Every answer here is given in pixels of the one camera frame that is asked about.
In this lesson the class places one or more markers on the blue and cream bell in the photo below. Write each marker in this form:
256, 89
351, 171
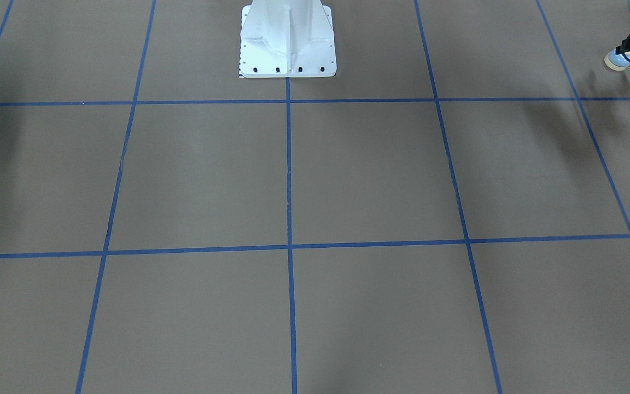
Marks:
617, 61

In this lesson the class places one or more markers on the brown paper table cover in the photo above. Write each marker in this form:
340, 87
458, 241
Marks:
449, 213

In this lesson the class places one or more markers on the white camera stand column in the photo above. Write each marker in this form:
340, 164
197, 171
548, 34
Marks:
287, 39

